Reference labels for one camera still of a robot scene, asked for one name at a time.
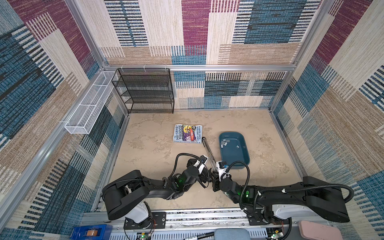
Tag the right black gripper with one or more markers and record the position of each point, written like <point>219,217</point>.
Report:
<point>215,182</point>

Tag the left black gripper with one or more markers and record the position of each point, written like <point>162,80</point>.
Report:
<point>189,166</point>

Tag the teal plastic tray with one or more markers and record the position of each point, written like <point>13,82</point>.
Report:
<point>231,155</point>

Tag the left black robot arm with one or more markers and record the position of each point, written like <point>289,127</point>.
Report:
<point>125,196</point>

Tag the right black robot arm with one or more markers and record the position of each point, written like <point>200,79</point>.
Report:
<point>270,205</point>

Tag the treehouse paperback book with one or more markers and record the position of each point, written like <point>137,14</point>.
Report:
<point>188,133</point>

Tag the staple strips in tray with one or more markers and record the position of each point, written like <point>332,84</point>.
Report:
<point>230,143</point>

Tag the grey blue chair back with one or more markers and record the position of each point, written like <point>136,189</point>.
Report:
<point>231,234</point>

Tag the pink case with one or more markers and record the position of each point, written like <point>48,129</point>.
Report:
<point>314,231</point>

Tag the blue box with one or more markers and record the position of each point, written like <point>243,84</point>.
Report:
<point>97,232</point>

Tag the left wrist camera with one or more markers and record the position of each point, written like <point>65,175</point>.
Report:
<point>200,163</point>

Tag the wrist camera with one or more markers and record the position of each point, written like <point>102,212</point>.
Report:
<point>222,167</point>
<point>200,163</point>

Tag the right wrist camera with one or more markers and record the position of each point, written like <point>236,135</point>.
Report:
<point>222,167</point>

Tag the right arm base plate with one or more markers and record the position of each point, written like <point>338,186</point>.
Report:
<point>266,216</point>

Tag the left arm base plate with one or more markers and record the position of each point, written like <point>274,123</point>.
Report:
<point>156,220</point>

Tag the black wire mesh shelf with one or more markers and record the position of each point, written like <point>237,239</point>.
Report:
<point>145,90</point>

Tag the white wire mesh basket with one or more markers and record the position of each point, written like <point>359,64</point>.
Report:
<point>87,112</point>

